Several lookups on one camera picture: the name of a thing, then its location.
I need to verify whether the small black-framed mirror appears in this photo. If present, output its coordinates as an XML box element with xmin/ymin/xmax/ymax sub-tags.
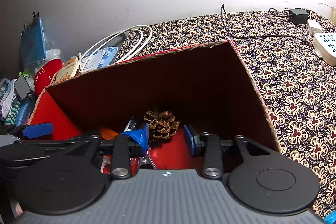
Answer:
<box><xmin>14</xmin><ymin>74</ymin><xmax>34</xmax><ymax>100</ymax></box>

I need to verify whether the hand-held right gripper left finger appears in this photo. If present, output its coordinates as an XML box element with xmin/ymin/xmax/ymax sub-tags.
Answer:
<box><xmin>68</xmin><ymin>128</ymin><xmax>150</xmax><ymax>178</ymax></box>

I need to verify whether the blue glasses case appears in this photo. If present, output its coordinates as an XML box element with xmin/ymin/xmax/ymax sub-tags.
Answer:
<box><xmin>14</xmin><ymin>98</ymin><xmax>32</xmax><ymax>127</ymax></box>

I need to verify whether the black power adapter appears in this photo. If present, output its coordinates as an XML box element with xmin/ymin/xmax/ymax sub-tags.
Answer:
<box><xmin>289</xmin><ymin>8</ymin><xmax>308</xmax><ymax>24</ymax></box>

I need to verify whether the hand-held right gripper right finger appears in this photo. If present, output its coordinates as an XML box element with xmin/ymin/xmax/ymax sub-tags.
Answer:
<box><xmin>184</xmin><ymin>125</ymin><xmax>282</xmax><ymax>178</ymax></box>

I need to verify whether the plaid white clothing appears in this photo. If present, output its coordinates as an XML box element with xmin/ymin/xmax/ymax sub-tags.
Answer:
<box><xmin>0</xmin><ymin>78</ymin><xmax>17</xmax><ymax>119</ymax></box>

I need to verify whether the floral patterned tablecloth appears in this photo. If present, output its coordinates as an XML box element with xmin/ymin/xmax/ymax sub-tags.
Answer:
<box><xmin>115</xmin><ymin>9</ymin><xmax>336</xmax><ymax>219</ymax></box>

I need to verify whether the green white striped cloth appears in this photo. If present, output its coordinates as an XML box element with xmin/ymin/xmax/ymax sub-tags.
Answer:
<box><xmin>4</xmin><ymin>101</ymin><xmax>23</xmax><ymax>125</ymax></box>

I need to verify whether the blue zip pouch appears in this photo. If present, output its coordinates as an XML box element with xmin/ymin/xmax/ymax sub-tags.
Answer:
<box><xmin>21</xmin><ymin>12</ymin><xmax>47</xmax><ymax>69</ymax></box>

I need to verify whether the black cable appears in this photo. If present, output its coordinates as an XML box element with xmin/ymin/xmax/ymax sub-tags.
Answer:
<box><xmin>220</xmin><ymin>4</ymin><xmax>311</xmax><ymax>46</ymax></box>

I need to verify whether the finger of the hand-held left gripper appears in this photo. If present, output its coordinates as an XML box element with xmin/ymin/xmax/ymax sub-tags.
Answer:
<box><xmin>0</xmin><ymin>140</ymin><xmax>79</xmax><ymax>164</ymax></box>
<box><xmin>5</xmin><ymin>123</ymin><xmax>54</xmax><ymax>139</ymax></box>

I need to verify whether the red cardboard box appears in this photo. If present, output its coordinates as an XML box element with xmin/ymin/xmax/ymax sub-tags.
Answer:
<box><xmin>28</xmin><ymin>40</ymin><xmax>281</xmax><ymax>169</ymax></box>

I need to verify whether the blue white plastic packet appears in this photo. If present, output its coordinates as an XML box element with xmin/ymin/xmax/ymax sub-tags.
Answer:
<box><xmin>79</xmin><ymin>46</ymin><xmax>118</xmax><ymax>72</ymax></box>

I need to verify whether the brown pine cone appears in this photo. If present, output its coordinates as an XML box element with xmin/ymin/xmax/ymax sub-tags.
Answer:
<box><xmin>143</xmin><ymin>109</ymin><xmax>180</xmax><ymax>142</ymax></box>

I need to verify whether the yellow illustrated book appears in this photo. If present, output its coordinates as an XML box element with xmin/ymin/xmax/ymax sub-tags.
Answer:
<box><xmin>50</xmin><ymin>56</ymin><xmax>80</xmax><ymax>85</ymax></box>

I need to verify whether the white power strip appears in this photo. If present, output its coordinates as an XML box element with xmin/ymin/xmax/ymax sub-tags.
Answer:
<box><xmin>313</xmin><ymin>32</ymin><xmax>336</xmax><ymax>66</ymax></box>

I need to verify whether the white cable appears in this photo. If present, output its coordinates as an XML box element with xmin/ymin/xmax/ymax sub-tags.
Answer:
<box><xmin>79</xmin><ymin>25</ymin><xmax>153</xmax><ymax>73</ymax></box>

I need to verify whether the clear plastic bag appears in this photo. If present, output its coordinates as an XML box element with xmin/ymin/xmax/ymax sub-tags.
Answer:
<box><xmin>45</xmin><ymin>38</ymin><xmax>66</xmax><ymax>62</ymax></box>

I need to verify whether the white charger plug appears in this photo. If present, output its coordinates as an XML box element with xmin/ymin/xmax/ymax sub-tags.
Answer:
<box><xmin>307</xmin><ymin>20</ymin><xmax>323</xmax><ymax>35</ymax></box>

